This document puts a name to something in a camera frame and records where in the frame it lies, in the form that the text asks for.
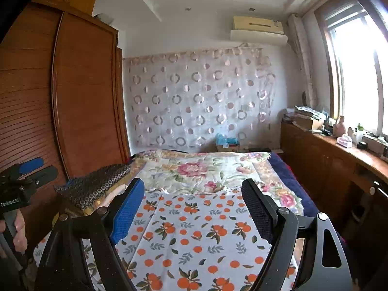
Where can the green-capped bottle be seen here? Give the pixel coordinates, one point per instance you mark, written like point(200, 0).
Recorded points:
point(359, 135)

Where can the dark blue blanket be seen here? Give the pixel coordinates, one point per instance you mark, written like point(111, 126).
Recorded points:
point(291, 172)

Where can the small black box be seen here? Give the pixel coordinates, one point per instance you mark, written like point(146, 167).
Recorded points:
point(362, 145)

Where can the brown cardboard box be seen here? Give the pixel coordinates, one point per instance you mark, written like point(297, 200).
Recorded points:
point(309, 123)

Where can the cardboard box with blue bag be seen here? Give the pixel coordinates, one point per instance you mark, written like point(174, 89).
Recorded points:
point(228, 144)

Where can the white orange-print cloth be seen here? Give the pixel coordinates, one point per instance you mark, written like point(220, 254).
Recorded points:
point(197, 233)

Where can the wall air conditioner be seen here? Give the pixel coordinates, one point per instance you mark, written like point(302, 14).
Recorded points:
point(257, 31)

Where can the circle-patterned sheer curtain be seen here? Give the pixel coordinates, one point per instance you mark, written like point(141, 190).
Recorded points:
point(197, 103)

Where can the floral quilt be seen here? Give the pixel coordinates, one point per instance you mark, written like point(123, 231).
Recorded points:
point(194, 169)

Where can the window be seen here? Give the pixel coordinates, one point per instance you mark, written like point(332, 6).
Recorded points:
point(354, 75)

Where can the pink tissue pack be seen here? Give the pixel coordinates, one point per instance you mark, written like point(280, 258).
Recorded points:
point(345, 142)

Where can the dark blue circle-print shirt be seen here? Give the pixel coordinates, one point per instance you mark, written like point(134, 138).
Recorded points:
point(97, 185)

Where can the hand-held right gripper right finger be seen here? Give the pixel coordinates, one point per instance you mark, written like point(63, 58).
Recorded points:
point(260, 212)

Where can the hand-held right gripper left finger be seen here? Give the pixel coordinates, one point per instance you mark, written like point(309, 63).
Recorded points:
point(127, 215)

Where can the person's left hand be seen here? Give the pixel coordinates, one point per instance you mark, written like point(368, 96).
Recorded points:
point(20, 233)

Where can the long wooden cabinet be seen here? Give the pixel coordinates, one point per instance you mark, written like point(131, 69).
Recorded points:
point(315, 160)

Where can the pink bottle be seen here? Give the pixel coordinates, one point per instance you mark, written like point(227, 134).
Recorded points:
point(340, 127)

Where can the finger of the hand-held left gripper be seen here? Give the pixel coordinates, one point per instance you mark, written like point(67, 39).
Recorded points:
point(45, 174)
point(30, 165)

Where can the bundled window curtain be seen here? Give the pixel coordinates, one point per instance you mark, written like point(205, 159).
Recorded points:
point(303, 57)

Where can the wooden wardrobe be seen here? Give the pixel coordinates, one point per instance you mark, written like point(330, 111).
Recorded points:
point(88, 97)

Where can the stack of papers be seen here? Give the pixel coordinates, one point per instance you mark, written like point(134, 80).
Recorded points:
point(306, 111)

